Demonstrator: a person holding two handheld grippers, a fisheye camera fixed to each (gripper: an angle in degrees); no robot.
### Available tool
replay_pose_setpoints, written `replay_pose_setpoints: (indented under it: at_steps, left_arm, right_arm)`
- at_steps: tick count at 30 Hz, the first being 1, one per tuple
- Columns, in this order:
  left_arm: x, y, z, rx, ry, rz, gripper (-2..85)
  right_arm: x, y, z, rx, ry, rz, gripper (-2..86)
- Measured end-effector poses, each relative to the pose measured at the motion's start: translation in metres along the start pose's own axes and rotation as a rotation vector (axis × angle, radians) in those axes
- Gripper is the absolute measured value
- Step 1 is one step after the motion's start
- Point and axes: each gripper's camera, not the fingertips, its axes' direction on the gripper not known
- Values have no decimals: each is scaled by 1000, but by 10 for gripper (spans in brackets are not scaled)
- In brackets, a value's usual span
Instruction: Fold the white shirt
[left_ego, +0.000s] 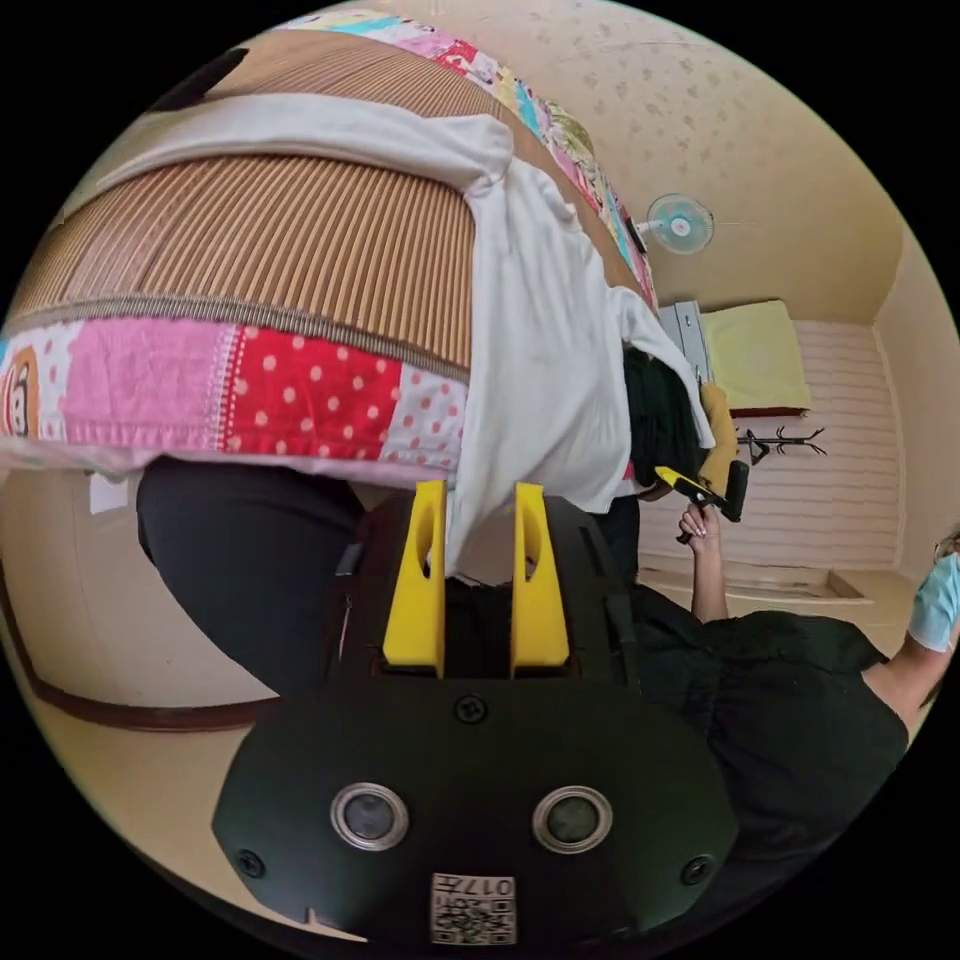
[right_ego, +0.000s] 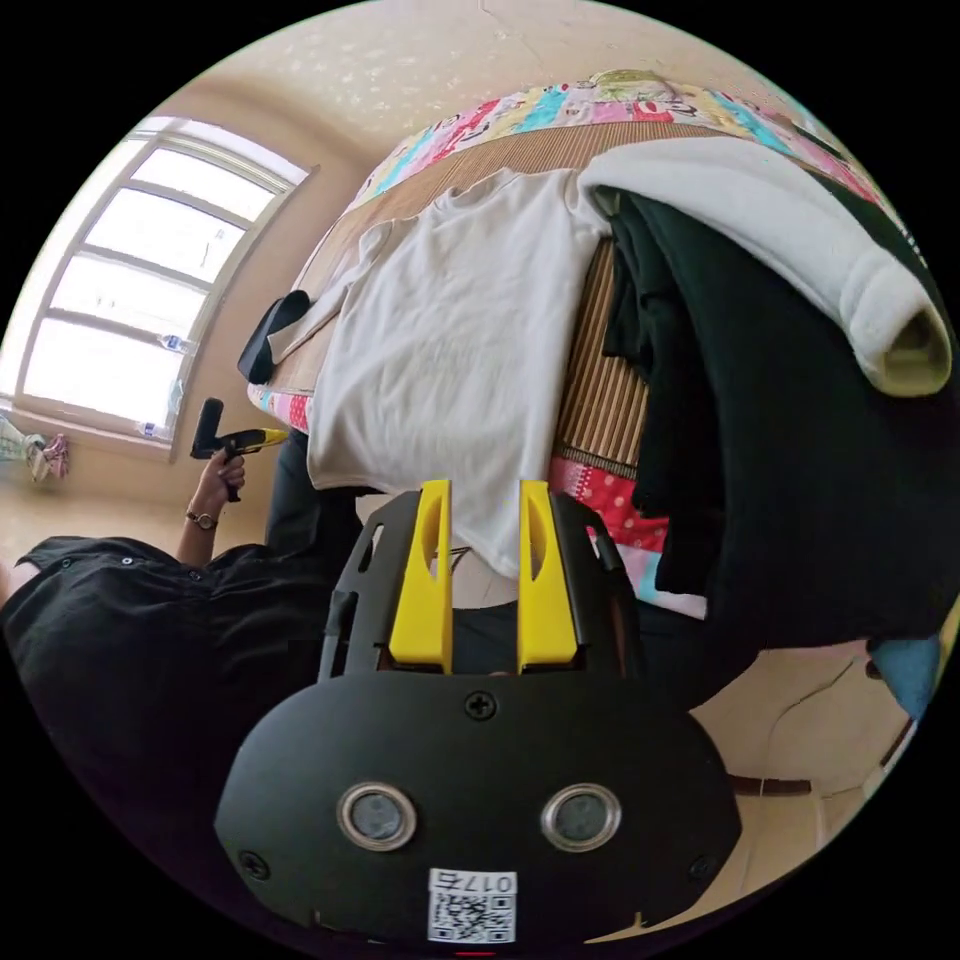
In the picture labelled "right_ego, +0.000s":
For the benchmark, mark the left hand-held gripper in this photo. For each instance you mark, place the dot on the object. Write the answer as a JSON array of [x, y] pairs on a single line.
[[219, 450]]

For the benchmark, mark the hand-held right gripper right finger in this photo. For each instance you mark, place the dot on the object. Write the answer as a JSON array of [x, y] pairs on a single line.
[[546, 600]]

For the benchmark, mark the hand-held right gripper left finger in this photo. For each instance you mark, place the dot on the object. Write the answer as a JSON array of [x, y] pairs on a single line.
[[421, 592]]

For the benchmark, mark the person's left forearm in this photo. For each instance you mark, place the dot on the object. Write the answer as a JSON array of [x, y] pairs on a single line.
[[196, 534]]

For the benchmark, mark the white shirt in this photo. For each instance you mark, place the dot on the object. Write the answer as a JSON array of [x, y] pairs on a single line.
[[450, 337]]

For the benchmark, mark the person's left hand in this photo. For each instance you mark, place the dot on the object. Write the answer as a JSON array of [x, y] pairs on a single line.
[[225, 481]]

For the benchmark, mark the black garment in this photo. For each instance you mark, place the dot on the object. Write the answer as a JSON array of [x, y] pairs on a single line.
[[271, 339]]

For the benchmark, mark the window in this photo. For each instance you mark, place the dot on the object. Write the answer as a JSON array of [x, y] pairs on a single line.
[[135, 285]]

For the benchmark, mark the bed with woven mat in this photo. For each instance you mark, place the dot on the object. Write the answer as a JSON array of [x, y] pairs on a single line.
[[604, 390]]

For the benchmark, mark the person's body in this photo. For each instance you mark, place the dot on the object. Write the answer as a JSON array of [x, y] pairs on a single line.
[[150, 660]]

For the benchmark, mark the pile of clothes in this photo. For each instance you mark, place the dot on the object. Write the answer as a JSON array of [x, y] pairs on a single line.
[[787, 450]]

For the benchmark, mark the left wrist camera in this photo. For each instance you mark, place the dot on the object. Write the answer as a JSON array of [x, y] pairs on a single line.
[[208, 421]]

